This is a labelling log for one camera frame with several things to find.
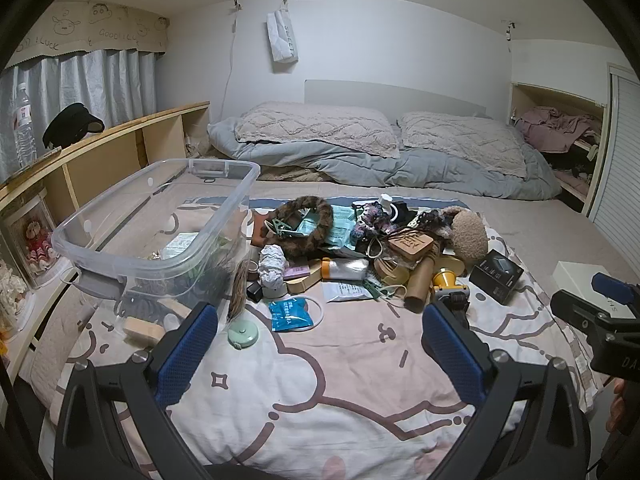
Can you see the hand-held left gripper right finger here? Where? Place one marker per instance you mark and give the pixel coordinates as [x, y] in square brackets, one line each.
[452, 355]

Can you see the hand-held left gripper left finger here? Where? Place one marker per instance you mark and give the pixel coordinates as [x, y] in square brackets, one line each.
[187, 355]

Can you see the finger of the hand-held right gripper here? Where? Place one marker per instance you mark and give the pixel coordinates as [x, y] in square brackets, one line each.
[575, 310]
[611, 287]

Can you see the green peg with white loop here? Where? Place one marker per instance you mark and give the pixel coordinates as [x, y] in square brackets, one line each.
[372, 289]

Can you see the clear plastic storage bin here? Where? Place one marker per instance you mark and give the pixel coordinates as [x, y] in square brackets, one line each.
[220, 165]

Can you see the person's right hand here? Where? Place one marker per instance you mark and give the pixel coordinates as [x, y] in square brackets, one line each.
[616, 405]

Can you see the white box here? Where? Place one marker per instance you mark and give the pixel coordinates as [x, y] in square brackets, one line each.
[575, 272]

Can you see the wooden block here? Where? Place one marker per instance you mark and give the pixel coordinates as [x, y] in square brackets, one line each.
[144, 331]

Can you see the yellow plastic tool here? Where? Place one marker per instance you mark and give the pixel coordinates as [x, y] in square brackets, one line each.
[445, 280]

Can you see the cardboard tube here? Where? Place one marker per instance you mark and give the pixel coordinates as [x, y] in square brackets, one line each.
[420, 285]

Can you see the black feather item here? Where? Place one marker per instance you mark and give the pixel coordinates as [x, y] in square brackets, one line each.
[215, 282]

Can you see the black product box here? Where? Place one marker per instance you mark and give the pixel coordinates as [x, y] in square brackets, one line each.
[495, 275]

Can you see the tan oval case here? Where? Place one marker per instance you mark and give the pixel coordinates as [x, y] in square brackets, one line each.
[454, 263]

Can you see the small black block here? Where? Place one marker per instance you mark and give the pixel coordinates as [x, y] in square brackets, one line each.
[254, 291]

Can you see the bed with beige sheet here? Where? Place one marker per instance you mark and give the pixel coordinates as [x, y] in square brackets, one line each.
[540, 220]

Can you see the beige round container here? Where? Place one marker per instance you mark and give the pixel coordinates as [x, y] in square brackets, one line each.
[390, 270]

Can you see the blue packet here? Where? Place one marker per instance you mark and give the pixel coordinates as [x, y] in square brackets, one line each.
[287, 312]

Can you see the green snack packet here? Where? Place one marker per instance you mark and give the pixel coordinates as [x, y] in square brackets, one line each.
[180, 246]

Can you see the brown embossed cardboard box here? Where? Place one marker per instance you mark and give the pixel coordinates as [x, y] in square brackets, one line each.
[410, 245]

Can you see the brown plush toy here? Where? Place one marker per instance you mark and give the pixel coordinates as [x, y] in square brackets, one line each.
[470, 235]

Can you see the white printed packet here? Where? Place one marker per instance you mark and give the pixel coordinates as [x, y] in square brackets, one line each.
[345, 291]

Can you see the white patterned crumpled cloth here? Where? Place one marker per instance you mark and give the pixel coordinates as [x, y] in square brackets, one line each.
[272, 262]

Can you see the white louvre door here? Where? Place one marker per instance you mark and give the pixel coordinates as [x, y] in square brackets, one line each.
[620, 160]

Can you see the silver pouch with orange cap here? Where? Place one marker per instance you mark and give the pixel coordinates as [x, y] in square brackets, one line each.
[350, 269]

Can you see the beige small box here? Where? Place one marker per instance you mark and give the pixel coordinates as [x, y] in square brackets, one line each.
[305, 282]

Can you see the black round device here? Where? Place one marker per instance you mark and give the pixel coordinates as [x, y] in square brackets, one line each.
[402, 211]

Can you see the grey-green hanger clip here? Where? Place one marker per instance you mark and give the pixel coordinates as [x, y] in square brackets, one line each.
[277, 227]

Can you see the multicolour crochet item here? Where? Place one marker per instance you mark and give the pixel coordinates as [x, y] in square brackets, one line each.
[365, 220]

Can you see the white capped bottle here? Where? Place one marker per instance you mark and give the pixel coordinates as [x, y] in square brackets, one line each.
[385, 201]

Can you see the pile of pink clothes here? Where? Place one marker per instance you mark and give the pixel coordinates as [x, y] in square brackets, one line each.
[555, 127]

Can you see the teal packet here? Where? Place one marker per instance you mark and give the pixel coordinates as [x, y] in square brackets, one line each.
[340, 220]

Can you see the grey duvet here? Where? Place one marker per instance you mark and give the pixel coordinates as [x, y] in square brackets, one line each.
[425, 175]

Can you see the doll in clear dome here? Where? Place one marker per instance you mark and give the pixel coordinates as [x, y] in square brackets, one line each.
[37, 245]

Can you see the white plush toy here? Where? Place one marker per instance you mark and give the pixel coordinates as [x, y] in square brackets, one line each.
[12, 290]

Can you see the brown fur headband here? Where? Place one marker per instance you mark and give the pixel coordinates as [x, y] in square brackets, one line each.
[320, 220]

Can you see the beige quilted pillow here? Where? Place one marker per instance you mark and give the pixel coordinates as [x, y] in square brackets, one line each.
[460, 142]
[315, 127]

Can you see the beige fleece blanket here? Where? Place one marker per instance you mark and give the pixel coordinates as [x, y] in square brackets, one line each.
[295, 175]

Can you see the wooden shelf unit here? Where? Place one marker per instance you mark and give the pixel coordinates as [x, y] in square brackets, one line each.
[165, 135]

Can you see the black cap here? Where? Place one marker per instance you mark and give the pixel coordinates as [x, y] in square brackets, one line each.
[67, 122]

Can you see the grey headboard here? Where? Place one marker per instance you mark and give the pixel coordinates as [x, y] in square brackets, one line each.
[375, 95]

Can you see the clear water bottle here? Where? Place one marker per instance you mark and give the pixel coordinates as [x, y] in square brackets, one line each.
[22, 130]

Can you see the grey curtain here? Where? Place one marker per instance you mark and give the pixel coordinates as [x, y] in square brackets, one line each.
[100, 85]

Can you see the white paper bag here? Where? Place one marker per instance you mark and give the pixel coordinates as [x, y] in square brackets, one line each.
[282, 40]

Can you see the beige valance with drawings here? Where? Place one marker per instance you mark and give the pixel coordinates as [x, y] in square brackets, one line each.
[100, 25]

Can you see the cream wall niche shelf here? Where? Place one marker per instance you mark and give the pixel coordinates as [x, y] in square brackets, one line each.
[514, 105]

